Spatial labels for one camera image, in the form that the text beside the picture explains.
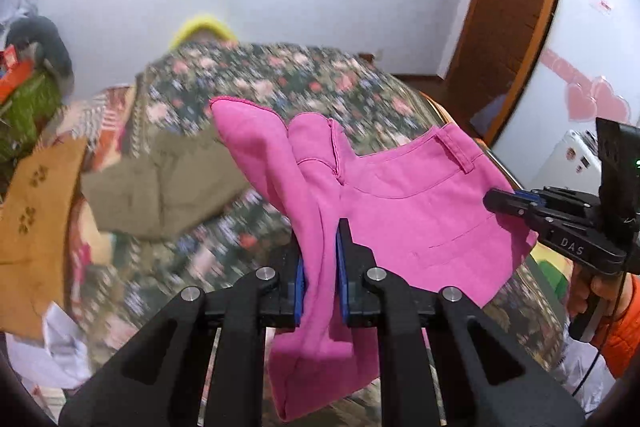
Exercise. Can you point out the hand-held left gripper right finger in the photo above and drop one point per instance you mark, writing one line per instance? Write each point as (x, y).
(341, 277)

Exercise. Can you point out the grey plush toy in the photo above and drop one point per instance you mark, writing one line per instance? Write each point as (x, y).
(45, 39)

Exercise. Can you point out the dark floral blanket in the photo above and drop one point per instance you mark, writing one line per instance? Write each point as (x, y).
(310, 77)

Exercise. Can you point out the rainbow coloured cloth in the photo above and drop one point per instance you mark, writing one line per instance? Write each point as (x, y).
(555, 279)

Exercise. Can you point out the striped orange blanket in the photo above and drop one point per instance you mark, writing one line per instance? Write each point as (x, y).
(110, 117)

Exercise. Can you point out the pink pants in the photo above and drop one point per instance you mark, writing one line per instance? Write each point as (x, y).
(415, 207)

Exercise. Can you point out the person's right forearm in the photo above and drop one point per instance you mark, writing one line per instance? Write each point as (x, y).
(627, 337)

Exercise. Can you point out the person's right hand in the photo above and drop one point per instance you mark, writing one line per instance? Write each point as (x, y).
(607, 289)

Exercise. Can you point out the olive green pants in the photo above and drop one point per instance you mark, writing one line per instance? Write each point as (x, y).
(160, 187)

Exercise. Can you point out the white appliance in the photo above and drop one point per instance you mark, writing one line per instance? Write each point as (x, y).
(565, 162)

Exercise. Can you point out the white papers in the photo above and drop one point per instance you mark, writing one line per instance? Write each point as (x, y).
(60, 347)

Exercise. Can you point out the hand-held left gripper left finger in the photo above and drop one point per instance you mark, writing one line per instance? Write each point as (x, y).
(299, 292)

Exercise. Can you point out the wooden wardrobe with heart doors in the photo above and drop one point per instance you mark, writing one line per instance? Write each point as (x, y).
(590, 57)

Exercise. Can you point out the white wardrobe sticker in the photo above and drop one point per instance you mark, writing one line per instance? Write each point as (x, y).
(602, 5)

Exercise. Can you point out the brown wooden door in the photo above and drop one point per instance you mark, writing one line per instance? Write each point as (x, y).
(510, 7)

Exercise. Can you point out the brown wooden lap board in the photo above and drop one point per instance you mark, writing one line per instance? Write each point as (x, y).
(35, 217)

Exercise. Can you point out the yellow foam tube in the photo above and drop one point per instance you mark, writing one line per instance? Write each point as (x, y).
(200, 24)

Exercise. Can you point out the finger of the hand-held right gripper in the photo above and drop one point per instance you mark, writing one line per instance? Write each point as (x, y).
(510, 203)
(560, 199)

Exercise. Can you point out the orange box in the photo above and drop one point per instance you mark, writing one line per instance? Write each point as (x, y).
(15, 79)

